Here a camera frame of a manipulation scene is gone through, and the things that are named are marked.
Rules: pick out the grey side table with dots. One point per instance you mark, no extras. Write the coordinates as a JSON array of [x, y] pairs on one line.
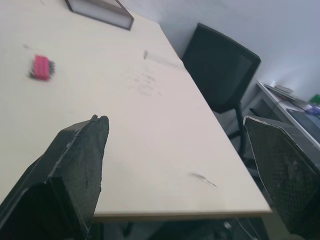
[[290, 110]]

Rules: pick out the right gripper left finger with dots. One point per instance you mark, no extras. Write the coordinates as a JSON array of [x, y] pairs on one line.
[[70, 180]]

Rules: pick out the black office chair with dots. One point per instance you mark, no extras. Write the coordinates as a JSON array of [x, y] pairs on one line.
[[220, 82]]

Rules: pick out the pink screwdriver bit holder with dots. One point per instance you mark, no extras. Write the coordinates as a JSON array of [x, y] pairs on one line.
[[41, 67]]

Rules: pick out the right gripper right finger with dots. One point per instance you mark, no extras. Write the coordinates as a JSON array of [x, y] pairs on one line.
[[282, 175]]

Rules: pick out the dark brown book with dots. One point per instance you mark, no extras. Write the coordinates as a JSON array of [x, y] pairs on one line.
[[100, 11]]

